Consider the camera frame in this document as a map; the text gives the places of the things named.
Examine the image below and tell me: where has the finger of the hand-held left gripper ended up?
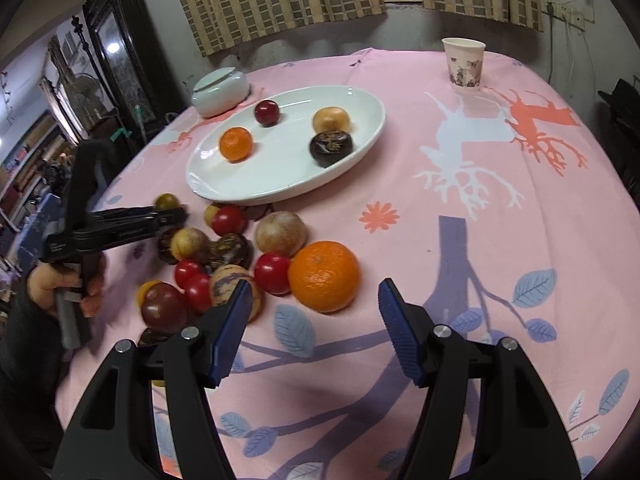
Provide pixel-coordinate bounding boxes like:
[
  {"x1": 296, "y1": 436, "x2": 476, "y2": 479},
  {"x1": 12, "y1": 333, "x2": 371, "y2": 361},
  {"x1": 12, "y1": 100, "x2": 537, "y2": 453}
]
[
  {"x1": 86, "y1": 205, "x2": 190, "y2": 231},
  {"x1": 70, "y1": 220, "x2": 163, "y2": 253}
]

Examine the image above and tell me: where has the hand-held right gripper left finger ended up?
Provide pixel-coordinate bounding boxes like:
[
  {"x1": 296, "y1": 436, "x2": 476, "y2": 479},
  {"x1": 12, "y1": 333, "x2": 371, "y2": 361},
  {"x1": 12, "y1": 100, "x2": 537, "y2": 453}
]
[{"x1": 52, "y1": 280, "x2": 253, "y2": 480}]

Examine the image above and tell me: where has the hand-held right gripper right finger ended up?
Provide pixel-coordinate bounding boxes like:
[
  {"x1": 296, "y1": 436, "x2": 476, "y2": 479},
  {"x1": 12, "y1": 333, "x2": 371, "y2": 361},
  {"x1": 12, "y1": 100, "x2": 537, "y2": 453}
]
[{"x1": 377, "y1": 278, "x2": 583, "y2": 480}]

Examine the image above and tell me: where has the smooth tan round fruit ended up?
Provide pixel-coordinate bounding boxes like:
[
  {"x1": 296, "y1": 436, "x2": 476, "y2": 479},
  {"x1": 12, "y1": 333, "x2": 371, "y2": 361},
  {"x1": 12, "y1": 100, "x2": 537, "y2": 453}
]
[
  {"x1": 170, "y1": 227, "x2": 212, "y2": 262},
  {"x1": 312, "y1": 106, "x2": 350, "y2": 135}
]

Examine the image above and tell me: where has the large dark red fruit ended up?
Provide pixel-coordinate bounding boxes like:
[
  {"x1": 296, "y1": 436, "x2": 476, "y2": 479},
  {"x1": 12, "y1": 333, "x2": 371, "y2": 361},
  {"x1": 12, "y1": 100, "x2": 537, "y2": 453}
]
[{"x1": 140, "y1": 282, "x2": 190, "y2": 335}]

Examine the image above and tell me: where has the patterned dark passion fruit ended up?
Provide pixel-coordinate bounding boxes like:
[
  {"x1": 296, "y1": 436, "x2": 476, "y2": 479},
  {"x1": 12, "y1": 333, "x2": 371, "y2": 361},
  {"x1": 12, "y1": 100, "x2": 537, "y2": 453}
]
[
  {"x1": 209, "y1": 233, "x2": 254, "y2": 271},
  {"x1": 308, "y1": 130, "x2": 354, "y2": 168}
]

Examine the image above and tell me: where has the large orange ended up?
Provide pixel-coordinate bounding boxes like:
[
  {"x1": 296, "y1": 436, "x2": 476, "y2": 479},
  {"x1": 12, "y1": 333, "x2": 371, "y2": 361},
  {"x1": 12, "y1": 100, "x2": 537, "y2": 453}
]
[{"x1": 287, "y1": 241, "x2": 361, "y2": 312}]

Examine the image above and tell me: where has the large brownish tan fruit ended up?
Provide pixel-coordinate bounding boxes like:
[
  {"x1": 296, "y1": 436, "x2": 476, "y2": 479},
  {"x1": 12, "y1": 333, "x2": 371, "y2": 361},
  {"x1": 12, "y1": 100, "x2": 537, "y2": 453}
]
[{"x1": 255, "y1": 211, "x2": 308, "y2": 257}]

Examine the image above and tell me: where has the white oval plate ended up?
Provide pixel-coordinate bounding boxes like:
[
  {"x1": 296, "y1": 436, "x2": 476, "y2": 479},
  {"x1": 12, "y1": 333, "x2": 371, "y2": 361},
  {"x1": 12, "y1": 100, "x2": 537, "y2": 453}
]
[{"x1": 186, "y1": 85, "x2": 387, "y2": 206}]

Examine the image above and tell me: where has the person's left forearm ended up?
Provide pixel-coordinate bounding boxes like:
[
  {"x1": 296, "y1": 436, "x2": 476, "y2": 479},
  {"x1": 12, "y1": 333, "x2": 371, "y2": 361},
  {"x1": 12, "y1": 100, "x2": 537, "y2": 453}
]
[{"x1": 0, "y1": 305, "x2": 76, "y2": 466}]

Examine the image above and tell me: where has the person's left hand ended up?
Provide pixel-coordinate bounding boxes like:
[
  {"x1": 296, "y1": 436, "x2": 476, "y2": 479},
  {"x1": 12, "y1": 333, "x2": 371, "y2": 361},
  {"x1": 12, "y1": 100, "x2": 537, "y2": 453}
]
[{"x1": 26, "y1": 252, "x2": 107, "y2": 318}]

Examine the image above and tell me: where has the cluttered bookshelf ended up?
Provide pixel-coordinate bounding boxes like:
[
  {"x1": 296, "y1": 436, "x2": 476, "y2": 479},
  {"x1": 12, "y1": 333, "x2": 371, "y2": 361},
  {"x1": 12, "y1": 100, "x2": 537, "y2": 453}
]
[{"x1": 0, "y1": 110, "x2": 66, "y2": 271}]

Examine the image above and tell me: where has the pink printed tablecloth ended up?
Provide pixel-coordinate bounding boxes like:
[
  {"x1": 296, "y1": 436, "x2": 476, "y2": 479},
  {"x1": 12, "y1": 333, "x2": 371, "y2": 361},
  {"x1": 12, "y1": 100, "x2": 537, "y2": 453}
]
[{"x1": 52, "y1": 47, "x2": 618, "y2": 480}]

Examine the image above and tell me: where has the dark brown fruit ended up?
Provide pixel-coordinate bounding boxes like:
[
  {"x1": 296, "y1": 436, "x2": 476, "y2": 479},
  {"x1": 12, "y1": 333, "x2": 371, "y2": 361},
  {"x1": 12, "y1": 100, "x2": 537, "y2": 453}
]
[{"x1": 137, "y1": 328, "x2": 171, "y2": 351}]

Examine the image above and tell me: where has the electric fan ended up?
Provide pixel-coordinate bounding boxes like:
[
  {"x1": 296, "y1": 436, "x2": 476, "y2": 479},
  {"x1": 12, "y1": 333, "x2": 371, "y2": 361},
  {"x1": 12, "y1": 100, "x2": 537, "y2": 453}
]
[{"x1": 67, "y1": 72, "x2": 103, "y2": 121}]

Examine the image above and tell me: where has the small orange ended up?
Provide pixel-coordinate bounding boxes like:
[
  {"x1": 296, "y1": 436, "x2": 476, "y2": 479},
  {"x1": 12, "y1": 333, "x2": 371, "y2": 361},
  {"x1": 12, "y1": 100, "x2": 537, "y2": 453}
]
[{"x1": 219, "y1": 127, "x2": 253, "y2": 163}]

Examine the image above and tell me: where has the dark wooden cabinet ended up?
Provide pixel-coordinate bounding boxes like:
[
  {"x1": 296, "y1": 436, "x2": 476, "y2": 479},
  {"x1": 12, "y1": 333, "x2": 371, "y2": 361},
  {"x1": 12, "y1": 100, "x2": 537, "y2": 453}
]
[{"x1": 82, "y1": 0, "x2": 193, "y2": 136}]

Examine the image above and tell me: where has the black metal stand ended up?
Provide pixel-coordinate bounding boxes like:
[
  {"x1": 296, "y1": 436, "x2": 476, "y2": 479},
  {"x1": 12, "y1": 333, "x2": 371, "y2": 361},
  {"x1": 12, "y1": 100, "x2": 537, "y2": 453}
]
[{"x1": 71, "y1": 15, "x2": 103, "y2": 106}]

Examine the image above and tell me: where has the white lidded ceramic jar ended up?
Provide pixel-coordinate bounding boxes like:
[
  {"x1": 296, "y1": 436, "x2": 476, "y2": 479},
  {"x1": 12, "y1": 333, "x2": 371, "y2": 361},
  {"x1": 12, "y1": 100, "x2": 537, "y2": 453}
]
[{"x1": 192, "y1": 67, "x2": 251, "y2": 119}]

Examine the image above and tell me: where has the dark red plum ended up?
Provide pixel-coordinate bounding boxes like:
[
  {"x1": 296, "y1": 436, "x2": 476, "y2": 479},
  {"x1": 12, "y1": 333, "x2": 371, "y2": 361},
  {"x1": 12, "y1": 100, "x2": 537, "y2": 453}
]
[{"x1": 254, "y1": 100, "x2": 280, "y2": 127}]

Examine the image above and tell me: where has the wide checked curtain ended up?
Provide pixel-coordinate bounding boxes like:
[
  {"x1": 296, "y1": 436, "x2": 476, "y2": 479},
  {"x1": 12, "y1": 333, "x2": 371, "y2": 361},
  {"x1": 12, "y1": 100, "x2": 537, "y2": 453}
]
[{"x1": 165, "y1": 0, "x2": 388, "y2": 58}]

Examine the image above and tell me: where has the printed paper cup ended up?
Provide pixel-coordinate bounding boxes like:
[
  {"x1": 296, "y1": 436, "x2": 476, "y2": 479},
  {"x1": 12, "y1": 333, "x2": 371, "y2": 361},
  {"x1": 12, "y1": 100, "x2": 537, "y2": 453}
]
[{"x1": 442, "y1": 37, "x2": 487, "y2": 93}]

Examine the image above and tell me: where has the dark chair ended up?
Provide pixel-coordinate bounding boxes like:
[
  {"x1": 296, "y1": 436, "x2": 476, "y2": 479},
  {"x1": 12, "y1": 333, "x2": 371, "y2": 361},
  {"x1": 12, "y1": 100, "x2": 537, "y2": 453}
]
[{"x1": 597, "y1": 77, "x2": 640, "y2": 201}]

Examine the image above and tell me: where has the wall cable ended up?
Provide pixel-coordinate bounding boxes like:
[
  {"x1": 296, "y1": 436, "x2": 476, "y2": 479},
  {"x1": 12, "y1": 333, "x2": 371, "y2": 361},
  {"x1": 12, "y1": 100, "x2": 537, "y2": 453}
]
[{"x1": 546, "y1": 4, "x2": 556, "y2": 86}]

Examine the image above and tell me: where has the wall socket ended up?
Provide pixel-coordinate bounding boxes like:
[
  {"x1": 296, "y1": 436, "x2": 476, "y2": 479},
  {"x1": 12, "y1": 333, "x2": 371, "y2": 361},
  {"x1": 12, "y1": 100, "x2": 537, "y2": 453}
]
[{"x1": 541, "y1": 0, "x2": 586, "y2": 28}]

